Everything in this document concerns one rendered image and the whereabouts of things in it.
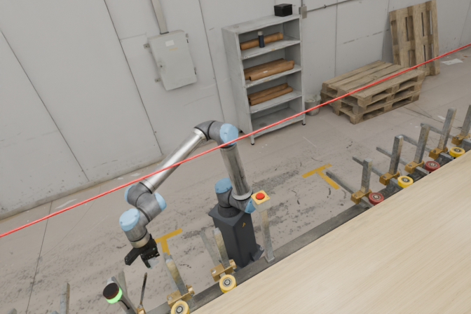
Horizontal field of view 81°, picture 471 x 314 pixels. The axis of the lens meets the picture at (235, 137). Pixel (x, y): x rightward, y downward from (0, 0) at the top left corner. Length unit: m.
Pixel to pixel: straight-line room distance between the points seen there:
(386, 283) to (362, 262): 0.13
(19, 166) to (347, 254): 3.64
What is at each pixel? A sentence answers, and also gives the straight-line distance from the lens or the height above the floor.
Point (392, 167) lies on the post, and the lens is 2.11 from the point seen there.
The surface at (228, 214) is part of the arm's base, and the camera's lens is 2.18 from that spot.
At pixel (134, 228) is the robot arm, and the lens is 1.36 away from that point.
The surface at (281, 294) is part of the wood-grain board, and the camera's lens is 1.49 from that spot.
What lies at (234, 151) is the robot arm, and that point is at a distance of 1.67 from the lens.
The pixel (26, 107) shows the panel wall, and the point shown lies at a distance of 3.82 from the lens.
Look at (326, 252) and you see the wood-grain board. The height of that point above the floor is 0.90.
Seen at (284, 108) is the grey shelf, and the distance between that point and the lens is 4.50.
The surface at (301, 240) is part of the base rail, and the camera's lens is 1.90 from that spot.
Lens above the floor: 2.22
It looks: 32 degrees down
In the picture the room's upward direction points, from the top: 11 degrees counter-clockwise
